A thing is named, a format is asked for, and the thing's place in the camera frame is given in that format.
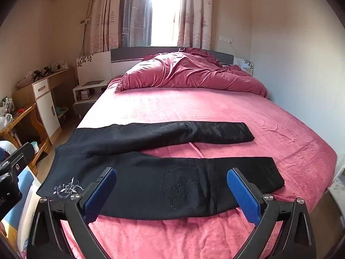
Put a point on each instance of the crumpled pink duvet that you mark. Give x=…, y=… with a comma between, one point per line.
x=189, y=68

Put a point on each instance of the wooden side table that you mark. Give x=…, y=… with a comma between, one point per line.
x=27, y=127

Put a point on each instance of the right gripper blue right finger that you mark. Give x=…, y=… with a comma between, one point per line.
x=247, y=195

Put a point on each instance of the patterned window curtains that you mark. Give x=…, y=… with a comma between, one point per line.
x=134, y=23

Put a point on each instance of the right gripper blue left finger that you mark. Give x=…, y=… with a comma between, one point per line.
x=96, y=194

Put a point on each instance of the white shelf with clutter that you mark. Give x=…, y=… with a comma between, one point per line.
x=337, y=188

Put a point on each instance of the white and wood cabinet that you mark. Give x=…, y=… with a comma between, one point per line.
x=54, y=91

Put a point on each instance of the pink bed with sheet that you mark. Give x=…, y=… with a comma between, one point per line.
x=304, y=160

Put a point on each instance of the white plastic bag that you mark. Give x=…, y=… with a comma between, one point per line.
x=5, y=120

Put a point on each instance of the blue and yellow chair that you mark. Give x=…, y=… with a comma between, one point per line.
x=15, y=226

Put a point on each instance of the black pants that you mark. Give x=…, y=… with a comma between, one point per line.
x=155, y=188

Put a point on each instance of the white bedside table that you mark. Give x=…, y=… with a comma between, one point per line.
x=85, y=95

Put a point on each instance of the dark grey headboard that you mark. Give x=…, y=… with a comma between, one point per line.
x=126, y=54

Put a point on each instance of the teal plastic cup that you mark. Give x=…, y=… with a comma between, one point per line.
x=35, y=147

